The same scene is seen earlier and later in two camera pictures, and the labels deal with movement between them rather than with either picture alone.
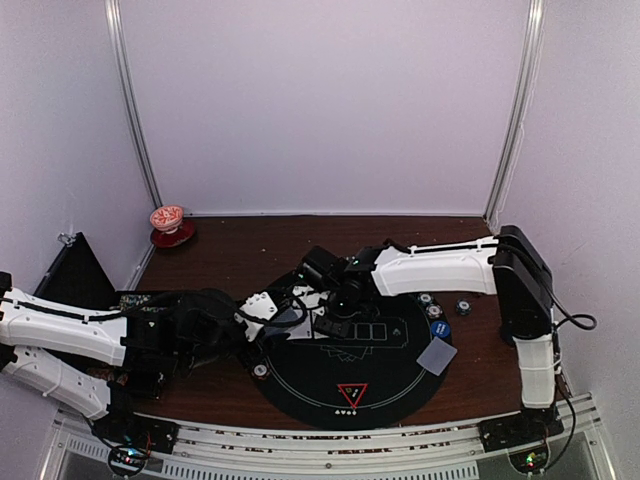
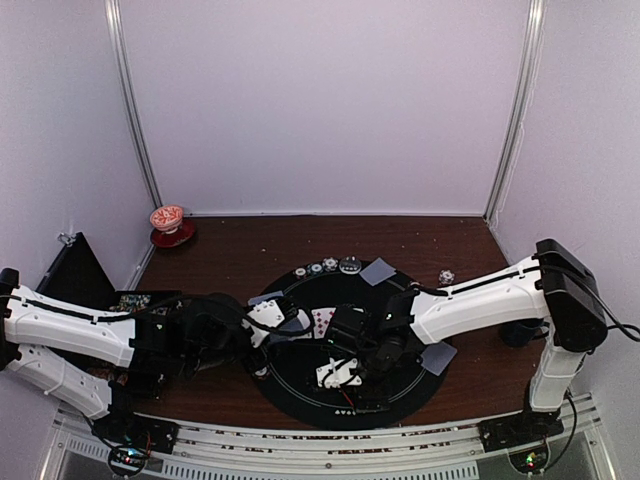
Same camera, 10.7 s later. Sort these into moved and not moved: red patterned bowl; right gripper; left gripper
Moved: right gripper
Not moved: red patterned bowl; left gripper
